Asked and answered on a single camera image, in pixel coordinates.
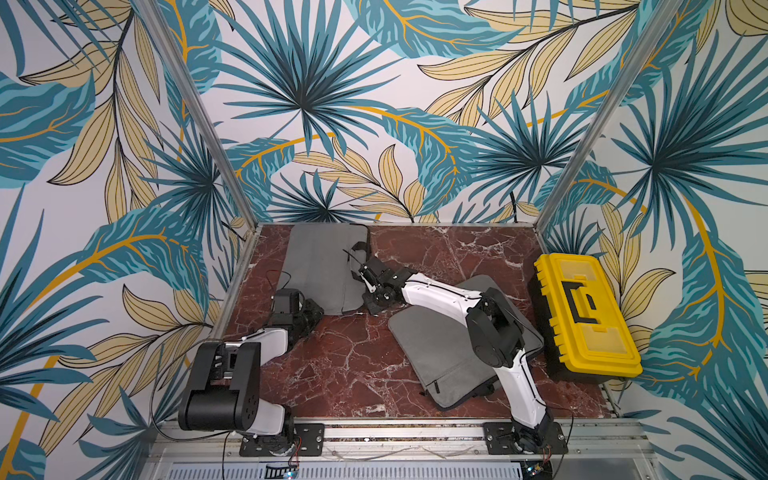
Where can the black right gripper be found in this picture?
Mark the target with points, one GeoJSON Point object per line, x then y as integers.
{"type": "Point", "coordinates": [374, 282]}

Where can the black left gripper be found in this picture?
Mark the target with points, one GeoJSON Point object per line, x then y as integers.
{"type": "Point", "coordinates": [315, 312]}

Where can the grey zippered laptop bag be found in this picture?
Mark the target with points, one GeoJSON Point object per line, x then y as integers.
{"type": "Point", "coordinates": [322, 260]}

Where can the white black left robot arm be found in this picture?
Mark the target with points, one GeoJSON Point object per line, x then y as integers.
{"type": "Point", "coordinates": [223, 389]}

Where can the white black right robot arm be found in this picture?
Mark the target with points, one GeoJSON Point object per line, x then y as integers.
{"type": "Point", "coordinates": [495, 334]}

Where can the yellow black toolbox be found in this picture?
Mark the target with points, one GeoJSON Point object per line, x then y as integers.
{"type": "Point", "coordinates": [586, 338]}

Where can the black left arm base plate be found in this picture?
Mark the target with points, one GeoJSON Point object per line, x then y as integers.
{"type": "Point", "coordinates": [303, 439]}

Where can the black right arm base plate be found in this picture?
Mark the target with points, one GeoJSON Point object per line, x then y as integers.
{"type": "Point", "coordinates": [513, 438]}

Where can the aluminium front rail frame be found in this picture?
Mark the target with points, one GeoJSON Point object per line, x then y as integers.
{"type": "Point", "coordinates": [451, 448]}

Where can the aluminium corner post left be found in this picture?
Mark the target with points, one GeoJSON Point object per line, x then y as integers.
{"type": "Point", "coordinates": [160, 33]}

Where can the aluminium corner post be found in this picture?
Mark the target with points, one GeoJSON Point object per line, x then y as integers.
{"type": "Point", "coordinates": [647, 40]}
{"type": "Point", "coordinates": [160, 33]}

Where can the aluminium corner post right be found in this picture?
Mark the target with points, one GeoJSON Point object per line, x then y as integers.
{"type": "Point", "coordinates": [647, 40]}

